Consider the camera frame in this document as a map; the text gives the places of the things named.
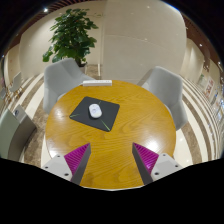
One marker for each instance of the grey-green upholstered armchair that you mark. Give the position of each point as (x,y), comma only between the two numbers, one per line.
(13,133)

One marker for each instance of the small pale wooden-legged chair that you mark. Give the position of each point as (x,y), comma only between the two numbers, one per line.
(15,83)

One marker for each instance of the white power strip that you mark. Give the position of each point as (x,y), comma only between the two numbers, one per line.
(97,83)

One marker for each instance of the green potted plant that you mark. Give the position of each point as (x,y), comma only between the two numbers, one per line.
(71,33)

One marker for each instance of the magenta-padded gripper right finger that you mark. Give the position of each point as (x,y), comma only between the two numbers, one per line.
(162,165)

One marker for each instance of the white cartoon-print computer mouse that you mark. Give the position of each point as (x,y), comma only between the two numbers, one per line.
(95,110)

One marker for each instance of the black mouse pad green lines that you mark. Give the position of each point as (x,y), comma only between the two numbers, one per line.
(108,115)

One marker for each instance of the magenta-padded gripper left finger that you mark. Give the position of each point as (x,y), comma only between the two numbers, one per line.
(62,166)

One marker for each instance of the grey shell chair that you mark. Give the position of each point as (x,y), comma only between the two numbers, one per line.
(60,81)
(168,90)

